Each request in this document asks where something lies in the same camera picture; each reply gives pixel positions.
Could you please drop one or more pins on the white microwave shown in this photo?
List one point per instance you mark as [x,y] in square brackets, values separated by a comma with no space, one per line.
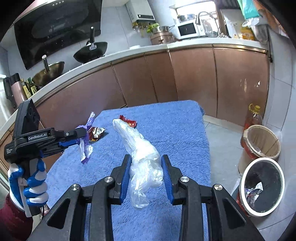
[189,29]

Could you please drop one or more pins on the purple candy wrapper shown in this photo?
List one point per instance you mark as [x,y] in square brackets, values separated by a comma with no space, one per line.
[86,148]

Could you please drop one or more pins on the blue white gloved left hand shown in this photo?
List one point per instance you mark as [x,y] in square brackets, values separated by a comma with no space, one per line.
[34,188]

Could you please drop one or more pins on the blue towel table cover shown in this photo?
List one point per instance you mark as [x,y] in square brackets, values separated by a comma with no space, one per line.
[175,129]

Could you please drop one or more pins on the red snack wrapper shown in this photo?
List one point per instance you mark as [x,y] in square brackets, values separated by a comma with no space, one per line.
[131,123]

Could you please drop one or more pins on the copper rice cooker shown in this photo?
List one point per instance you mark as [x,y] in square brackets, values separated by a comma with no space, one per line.
[162,38]

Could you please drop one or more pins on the white water heater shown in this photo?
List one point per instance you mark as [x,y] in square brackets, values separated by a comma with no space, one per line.
[140,11]

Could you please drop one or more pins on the black wok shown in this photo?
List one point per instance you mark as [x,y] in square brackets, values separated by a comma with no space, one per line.
[92,50]

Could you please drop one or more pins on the white plastic bag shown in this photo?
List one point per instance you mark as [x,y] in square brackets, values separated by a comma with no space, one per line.
[146,170]

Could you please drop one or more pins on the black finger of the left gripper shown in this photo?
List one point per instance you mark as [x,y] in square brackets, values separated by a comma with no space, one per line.
[77,134]

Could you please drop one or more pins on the green potted plant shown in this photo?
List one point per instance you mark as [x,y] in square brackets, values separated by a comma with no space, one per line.
[151,27]

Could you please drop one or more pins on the dark red foil wrapper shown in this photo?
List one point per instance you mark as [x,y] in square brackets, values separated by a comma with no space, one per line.
[95,133]

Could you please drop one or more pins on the dark sauce bottles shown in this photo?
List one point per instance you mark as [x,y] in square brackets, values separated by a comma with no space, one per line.
[29,87]

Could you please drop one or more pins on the pink thermos jug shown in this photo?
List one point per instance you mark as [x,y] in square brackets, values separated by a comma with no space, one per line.
[14,90]

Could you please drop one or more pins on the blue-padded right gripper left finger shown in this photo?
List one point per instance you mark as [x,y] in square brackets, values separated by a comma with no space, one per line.
[86,209]

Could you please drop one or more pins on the black range hood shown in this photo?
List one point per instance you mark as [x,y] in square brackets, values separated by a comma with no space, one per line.
[54,26]

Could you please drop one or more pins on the chrome sink faucet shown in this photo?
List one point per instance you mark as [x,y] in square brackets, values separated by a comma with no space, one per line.
[207,25]

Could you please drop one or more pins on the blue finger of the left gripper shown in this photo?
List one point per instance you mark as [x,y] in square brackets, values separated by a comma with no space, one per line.
[66,144]

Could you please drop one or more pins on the teal plastic bag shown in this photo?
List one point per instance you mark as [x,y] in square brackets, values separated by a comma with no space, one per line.
[248,9]

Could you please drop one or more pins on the white rimmed trash bin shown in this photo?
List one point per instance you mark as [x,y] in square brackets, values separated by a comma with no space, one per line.
[261,187]

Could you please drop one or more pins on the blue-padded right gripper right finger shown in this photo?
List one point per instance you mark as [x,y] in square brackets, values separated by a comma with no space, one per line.
[206,210]

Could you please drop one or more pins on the brown kitchen cabinets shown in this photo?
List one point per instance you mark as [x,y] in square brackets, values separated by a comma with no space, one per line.
[223,78]

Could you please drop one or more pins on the cooking oil bottle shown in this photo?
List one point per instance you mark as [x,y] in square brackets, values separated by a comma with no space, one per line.
[253,116]

